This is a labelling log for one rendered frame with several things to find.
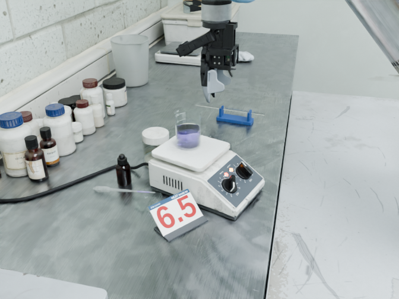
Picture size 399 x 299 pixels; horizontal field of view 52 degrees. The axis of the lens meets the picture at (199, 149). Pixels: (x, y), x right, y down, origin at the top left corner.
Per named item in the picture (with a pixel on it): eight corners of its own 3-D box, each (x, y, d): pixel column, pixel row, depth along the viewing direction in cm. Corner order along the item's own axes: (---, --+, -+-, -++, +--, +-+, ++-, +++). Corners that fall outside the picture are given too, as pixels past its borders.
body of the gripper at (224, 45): (230, 73, 104) (231, 25, 98) (198, 70, 106) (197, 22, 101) (238, 65, 110) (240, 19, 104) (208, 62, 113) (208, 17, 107)
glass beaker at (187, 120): (184, 156, 79) (183, 118, 75) (170, 145, 83) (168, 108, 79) (209, 148, 82) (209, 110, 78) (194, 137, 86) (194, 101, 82)
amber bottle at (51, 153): (41, 162, 94) (34, 127, 89) (57, 158, 95) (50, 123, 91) (46, 169, 91) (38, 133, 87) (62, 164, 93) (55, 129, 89)
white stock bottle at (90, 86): (90, 111, 119) (85, 75, 114) (109, 114, 117) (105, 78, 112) (79, 120, 114) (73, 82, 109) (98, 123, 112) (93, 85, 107)
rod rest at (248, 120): (253, 121, 113) (255, 109, 112) (250, 126, 111) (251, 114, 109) (219, 115, 117) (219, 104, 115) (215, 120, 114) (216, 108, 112)
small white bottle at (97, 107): (102, 127, 110) (98, 97, 105) (89, 127, 110) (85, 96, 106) (105, 122, 113) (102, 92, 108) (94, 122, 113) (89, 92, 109)
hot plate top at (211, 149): (232, 146, 84) (232, 143, 83) (200, 173, 75) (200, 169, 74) (183, 133, 89) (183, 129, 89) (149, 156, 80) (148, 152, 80)
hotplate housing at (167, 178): (265, 189, 84) (268, 155, 80) (234, 223, 74) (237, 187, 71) (176, 160, 95) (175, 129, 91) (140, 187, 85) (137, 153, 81)
